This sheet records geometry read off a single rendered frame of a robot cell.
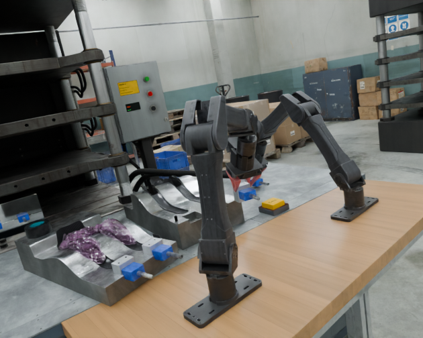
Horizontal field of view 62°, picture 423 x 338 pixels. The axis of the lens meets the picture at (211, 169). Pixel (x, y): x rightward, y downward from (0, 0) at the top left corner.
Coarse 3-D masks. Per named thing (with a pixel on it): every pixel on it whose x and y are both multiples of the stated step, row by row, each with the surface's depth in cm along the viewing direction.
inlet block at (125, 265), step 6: (120, 258) 96; (126, 258) 95; (132, 258) 95; (114, 264) 93; (120, 264) 93; (126, 264) 94; (132, 264) 94; (138, 264) 94; (114, 270) 94; (120, 270) 92; (126, 270) 91; (132, 270) 91; (138, 270) 92; (144, 270) 94; (126, 276) 92; (132, 276) 90; (138, 276) 92; (144, 276) 90; (150, 276) 88
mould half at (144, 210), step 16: (192, 176) 149; (144, 192) 138; (160, 192) 138; (176, 192) 139; (192, 192) 140; (128, 208) 147; (144, 208) 131; (160, 208) 131; (192, 208) 123; (240, 208) 124; (144, 224) 136; (160, 224) 122; (176, 224) 111; (192, 224) 114; (176, 240) 115; (192, 240) 114
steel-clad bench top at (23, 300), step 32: (256, 192) 154; (288, 192) 147; (320, 192) 140; (256, 224) 122; (0, 256) 137; (192, 256) 107; (0, 288) 110; (32, 288) 106; (64, 288) 103; (0, 320) 93; (32, 320) 90; (64, 320) 87
